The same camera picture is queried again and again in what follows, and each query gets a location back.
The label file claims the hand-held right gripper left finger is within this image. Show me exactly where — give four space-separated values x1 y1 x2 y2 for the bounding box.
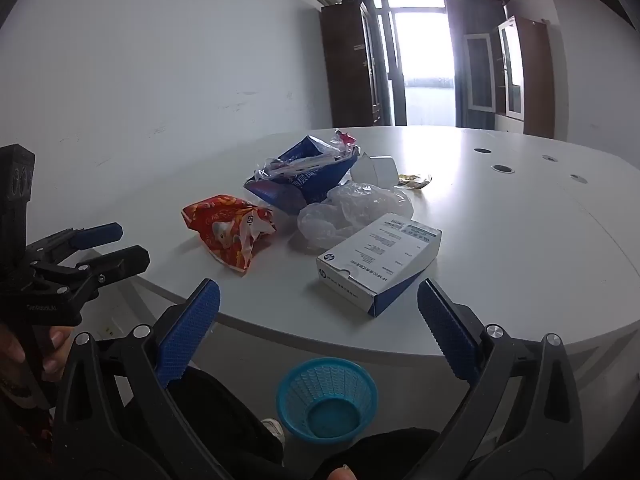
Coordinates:
52 278 236 480

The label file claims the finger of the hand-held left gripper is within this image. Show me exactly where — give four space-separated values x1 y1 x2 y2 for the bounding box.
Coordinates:
27 222 124 266
35 245 151 306

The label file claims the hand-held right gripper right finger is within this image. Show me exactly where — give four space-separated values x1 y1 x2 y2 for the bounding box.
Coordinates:
416 278 586 480

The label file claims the white and blue cardboard box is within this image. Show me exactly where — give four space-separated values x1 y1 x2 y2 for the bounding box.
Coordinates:
316 212 443 318

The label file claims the red snack bag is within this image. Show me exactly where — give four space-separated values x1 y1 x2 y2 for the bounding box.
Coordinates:
181 193 277 276

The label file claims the blue plastic basket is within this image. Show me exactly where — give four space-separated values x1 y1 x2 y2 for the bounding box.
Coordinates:
276 357 378 445

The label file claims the gold foil wrapper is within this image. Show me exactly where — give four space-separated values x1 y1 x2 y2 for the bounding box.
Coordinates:
393 172 433 191

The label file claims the clear plastic bag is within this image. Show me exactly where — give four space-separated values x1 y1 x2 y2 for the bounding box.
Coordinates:
297 182 415 251

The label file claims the blue snack bag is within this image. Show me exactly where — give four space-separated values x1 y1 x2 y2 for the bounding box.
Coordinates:
244 135 361 215

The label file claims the person's left hand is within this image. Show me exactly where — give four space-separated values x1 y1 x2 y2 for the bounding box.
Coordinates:
0 322 76 386

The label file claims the person's left leg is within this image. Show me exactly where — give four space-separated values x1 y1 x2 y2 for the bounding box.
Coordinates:
95 365 285 480

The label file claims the brown glass-door cabinet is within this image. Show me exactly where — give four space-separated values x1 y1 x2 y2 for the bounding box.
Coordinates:
462 15 557 140

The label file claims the dark brown cabinet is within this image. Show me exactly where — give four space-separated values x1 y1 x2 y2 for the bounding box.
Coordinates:
320 2 391 128

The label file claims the glass balcony door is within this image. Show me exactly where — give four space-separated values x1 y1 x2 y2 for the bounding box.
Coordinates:
380 0 458 127

